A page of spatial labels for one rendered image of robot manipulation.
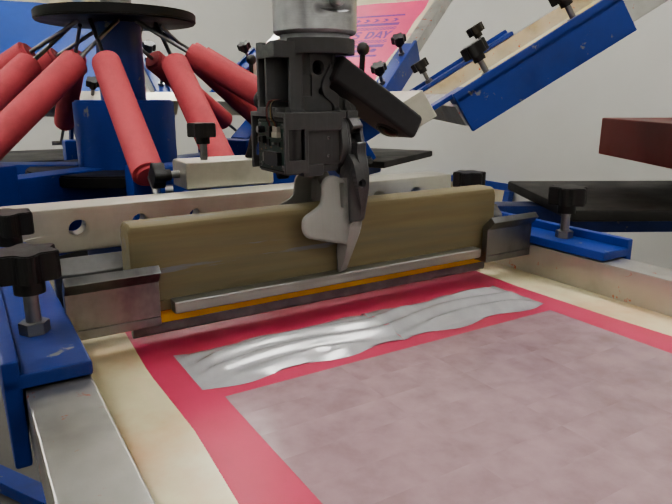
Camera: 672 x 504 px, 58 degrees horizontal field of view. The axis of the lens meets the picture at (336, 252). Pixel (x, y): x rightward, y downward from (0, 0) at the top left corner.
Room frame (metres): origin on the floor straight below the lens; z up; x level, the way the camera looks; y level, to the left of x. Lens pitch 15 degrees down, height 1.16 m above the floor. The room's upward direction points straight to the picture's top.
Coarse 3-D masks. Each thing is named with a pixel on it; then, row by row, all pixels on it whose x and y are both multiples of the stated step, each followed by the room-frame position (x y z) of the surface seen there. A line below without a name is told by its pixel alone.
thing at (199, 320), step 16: (432, 272) 0.65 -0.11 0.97; (448, 272) 0.66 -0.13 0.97; (464, 272) 0.68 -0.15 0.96; (352, 288) 0.59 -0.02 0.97; (368, 288) 0.61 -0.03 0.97; (384, 288) 0.62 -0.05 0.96; (272, 304) 0.55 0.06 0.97; (288, 304) 0.56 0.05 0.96; (304, 304) 0.57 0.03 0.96; (176, 320) 0.50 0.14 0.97; (192, 320) 0.51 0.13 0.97; (208, 320) 0.51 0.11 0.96; (224, 320) 0.52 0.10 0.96; (144, 336) 0.49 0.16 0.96
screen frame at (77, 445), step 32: (544, 256) 0.68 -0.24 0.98; (576, 256) 0.64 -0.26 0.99; (608, 288) 0.61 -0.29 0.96; (640, 288) 0.58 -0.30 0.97; (64, 384) 0.34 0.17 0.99; (32, 416) 0.30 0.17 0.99; (64, 416) 0.30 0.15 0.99; (96, 416) 0.30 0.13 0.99; (64, 448) 0.27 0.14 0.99; (96, 448) 0.27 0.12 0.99; (64, 480) 0.24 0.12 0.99; (96, 480) 0.24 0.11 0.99; (128, 480) 0.24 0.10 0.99
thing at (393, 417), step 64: (256, 320) 0.54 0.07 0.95; (320, 320) 0.54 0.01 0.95; (192, 384) 0.41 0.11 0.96; (256, 384) 0.41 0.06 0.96; (320, 384) 0.41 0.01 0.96; (384, 384) 0.41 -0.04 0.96; (448, 384) 0.41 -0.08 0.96; (256, 448) 0.32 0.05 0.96; (320, 448) 0.32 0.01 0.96; (384, 448) 0.32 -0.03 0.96; (448, 448) 0.32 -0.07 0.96; (512, 448) 0.32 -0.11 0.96; (576, 448) 0.32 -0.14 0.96
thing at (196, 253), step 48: (432, 192) 0.64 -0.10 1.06; (480, 192) 0.67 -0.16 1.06; (144, 240) 0.48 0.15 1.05; (192, 240) 0.50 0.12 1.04; (240, 240) 0.52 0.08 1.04; (288, 240) 0.55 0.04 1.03; (384, 240) 0.60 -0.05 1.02; (432, 240) 0.64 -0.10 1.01; (480, 240) 0.67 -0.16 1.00; (192, 288) 0.50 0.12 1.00
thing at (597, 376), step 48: (432, 288) 0.64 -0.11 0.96; (432, 336) 0.50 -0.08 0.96; (480, 336) 0.50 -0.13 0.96; (528, 336) 0.50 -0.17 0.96; (576, 336) 0.50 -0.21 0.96; (624, 336) 0.50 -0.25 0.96; (528, 384) 0.41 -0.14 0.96; (576, 384) 0.41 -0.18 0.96; (624, 384) 0.41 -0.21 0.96; (576, 432) 0.34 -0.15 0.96; (624, 432) 0.34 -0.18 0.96
